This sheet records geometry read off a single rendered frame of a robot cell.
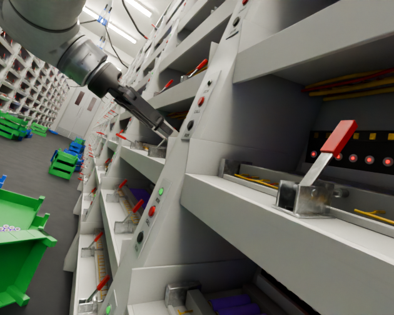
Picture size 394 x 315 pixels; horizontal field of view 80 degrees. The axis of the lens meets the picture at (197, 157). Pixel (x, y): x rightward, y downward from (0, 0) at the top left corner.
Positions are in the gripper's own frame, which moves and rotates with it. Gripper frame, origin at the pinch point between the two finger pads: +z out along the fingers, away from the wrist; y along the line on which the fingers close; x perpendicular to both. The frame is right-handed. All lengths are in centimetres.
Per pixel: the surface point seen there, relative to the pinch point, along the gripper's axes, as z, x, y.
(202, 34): -8.4, 26.9, -2.7
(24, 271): -3, -56, -27
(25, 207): -14, -54, -69
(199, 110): -3.8, 2.1, 21.4
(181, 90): -4.7, 9.4, 2.9
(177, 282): 8.0, -21.0, 25.6
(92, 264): 11.4, -43.3, -20.3
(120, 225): 3.9, -24.2, 1.0
